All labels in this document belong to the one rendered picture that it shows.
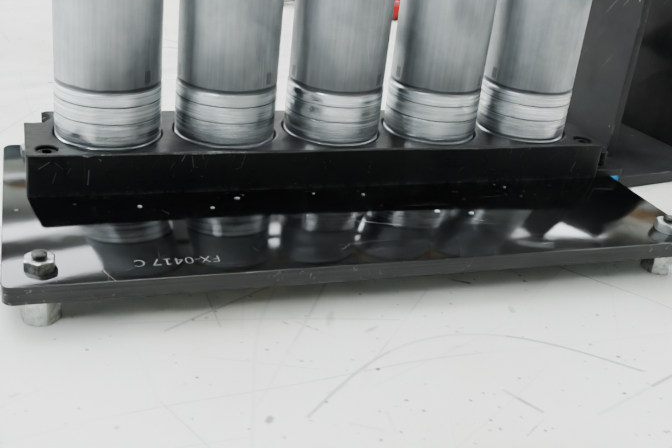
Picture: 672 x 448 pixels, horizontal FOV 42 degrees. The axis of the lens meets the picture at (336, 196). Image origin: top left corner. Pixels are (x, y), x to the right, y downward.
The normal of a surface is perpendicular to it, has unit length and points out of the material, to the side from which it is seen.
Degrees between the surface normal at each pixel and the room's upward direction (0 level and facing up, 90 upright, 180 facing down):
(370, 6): 90
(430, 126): 90
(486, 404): 0
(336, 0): 90
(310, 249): 0
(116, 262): 0
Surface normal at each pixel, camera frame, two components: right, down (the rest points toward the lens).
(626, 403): 0.11, -0.91
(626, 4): -0.88, 0.10
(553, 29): 0.02, 0.40
